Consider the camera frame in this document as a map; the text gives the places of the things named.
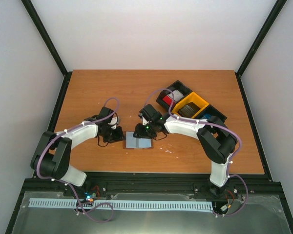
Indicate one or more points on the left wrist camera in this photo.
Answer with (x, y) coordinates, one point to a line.
(114, 122)

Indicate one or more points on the black bin right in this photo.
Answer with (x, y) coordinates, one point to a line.
(213, 112)

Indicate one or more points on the light blue cable duct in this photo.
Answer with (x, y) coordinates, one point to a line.
(124, 205)

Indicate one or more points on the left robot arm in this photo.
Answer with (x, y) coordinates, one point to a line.
(51, 159)

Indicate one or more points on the black bin left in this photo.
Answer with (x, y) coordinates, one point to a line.
(177, 85)

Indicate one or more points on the small circuit board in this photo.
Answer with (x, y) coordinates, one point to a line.
(93, 194)

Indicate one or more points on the yellow bin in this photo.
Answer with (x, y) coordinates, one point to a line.
(192, 97)

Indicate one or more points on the red card stack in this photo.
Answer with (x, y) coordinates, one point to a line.
(169, 100)

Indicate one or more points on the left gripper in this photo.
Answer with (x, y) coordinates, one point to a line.
(118, 137)

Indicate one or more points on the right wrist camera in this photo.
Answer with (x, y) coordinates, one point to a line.
(144, 121)

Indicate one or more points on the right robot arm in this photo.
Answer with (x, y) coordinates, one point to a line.
(219, 143)

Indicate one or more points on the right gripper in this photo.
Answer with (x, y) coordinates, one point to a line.
(140, 133)

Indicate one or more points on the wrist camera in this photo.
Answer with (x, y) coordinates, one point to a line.
(144, 121)
(114, 122)

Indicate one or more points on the brown leather card holder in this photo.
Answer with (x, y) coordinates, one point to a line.
(136, 143)

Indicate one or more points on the dark grey card stack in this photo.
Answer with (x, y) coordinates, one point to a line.
(189, 110)

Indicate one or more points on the black bin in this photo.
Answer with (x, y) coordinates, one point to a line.
(213, 112)
(177, 85)

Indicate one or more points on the white card stack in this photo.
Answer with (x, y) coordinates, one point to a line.
(176, 95)

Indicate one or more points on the black frame post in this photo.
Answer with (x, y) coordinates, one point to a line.
(272, 16)
(29, 6)

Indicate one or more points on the left black frame post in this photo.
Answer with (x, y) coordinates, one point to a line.
(29, 6)

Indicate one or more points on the blue card stack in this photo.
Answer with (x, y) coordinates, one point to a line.
(206, 116)

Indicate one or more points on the right black frame post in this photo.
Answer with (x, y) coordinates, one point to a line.
(272, 16)

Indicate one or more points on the right base connector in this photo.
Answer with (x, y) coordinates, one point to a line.
(224, 209)

